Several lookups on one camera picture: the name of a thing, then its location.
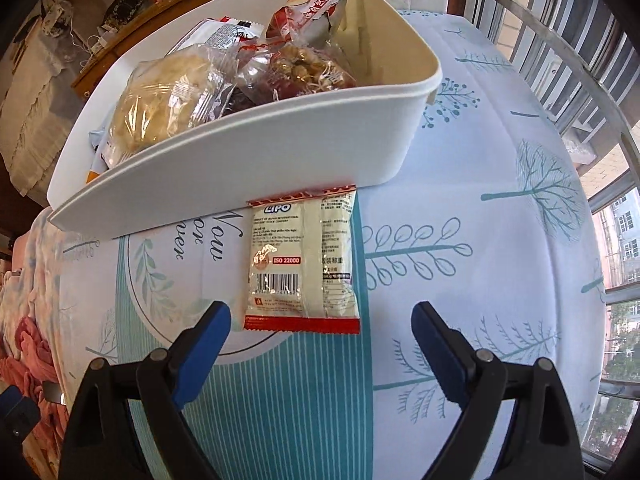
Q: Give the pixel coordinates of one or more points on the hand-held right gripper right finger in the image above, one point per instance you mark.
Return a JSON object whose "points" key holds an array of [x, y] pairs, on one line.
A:
{"points": [[435, 345]]}

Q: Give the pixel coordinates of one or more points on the metal window grille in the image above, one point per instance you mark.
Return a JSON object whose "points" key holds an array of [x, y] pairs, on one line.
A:
{"points": [[590, 82]]}

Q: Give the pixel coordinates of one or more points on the wooden desk with drawers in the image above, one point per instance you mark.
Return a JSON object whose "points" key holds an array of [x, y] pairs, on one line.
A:
{"points": [[135, 37]]}

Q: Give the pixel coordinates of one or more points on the white lace cloth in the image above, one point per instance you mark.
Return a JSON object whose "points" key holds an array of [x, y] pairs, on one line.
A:
{"points": [[35, 100]]}

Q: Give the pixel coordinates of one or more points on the clear puffed rice packet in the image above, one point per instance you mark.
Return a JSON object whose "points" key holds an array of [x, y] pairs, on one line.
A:
{"points": [[160, 95]]}

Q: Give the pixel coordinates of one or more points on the white plastic bin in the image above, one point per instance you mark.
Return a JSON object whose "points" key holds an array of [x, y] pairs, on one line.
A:
{"points": [[300, 135]]}

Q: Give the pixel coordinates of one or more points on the white red date packet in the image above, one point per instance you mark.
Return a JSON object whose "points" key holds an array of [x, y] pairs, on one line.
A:
{"points": [[310, 2]]}

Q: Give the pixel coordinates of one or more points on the floral blanket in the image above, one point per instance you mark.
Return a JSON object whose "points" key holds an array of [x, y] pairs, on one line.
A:
{"points": [[30, 310]]}

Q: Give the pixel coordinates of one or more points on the cream packet with red edges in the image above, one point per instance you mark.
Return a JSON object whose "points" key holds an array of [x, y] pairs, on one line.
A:
{"points": [[300, 260]]}

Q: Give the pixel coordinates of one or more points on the clear brown nut packet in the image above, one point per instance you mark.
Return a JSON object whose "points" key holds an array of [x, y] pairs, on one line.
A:
{"points": [[305, 67]]}

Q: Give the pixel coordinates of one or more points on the red biscuit packet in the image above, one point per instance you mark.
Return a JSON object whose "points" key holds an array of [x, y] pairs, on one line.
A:
{"points": [[220, 35]]}

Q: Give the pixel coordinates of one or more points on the orange oat packet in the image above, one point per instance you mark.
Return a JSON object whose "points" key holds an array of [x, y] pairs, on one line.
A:
{"points": [[95, 175]]}

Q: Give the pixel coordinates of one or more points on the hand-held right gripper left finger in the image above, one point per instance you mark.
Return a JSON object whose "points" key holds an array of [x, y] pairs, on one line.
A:
{"points": [[205, 345]]}

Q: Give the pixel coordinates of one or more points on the black floral pouch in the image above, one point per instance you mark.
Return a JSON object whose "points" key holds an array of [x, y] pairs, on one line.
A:
{"points": [[125, 7]]}

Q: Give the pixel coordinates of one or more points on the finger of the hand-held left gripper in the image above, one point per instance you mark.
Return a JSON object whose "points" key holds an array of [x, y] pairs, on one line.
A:
{"points": [[22, 417]]}

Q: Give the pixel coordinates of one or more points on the white hanging power strip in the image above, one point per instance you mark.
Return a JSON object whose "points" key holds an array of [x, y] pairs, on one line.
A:
{"points": [[56, 17]]}

